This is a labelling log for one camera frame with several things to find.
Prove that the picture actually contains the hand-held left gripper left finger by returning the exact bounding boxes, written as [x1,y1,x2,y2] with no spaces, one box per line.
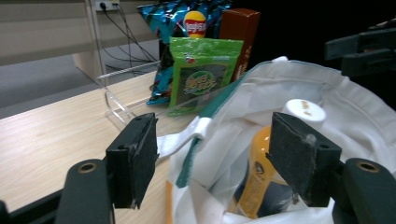
[106,112,159,210]

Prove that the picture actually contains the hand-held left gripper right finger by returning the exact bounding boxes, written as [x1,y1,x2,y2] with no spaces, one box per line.
[265,111,344,208]

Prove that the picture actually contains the orange bottle with white cap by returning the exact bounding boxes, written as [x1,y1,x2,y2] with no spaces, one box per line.
[228,98,327,220]

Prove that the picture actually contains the white canvas tote bag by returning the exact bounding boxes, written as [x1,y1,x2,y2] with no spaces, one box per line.
[157,55,396,224]

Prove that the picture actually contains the clear acrylic tray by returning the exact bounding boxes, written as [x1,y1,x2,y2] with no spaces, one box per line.
[96,60,237,125]

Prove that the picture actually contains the green snack packet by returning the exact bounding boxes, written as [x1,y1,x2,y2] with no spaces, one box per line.
[167,36,245,118]

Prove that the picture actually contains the brown carton box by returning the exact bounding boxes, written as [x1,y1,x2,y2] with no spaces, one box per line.
[218,7,262,83]

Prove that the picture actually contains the blue potato chip bag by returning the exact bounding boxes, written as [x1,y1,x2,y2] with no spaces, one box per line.
[136,0,233,106]

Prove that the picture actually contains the white power outlet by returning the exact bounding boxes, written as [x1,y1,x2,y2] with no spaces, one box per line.
[94,0,120,12]

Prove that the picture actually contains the hanging black cables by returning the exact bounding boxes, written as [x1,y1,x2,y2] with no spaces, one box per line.
[99,3,160,76]

